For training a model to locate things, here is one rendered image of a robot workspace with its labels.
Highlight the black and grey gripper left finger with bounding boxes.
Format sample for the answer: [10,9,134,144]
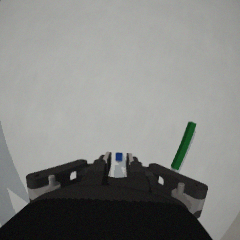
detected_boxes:
[26,152,111,202]

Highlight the green rod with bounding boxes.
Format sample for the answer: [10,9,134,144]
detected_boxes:
[171,122,197,170]

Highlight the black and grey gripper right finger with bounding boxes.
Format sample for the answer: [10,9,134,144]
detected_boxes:
[126,153,208,219]

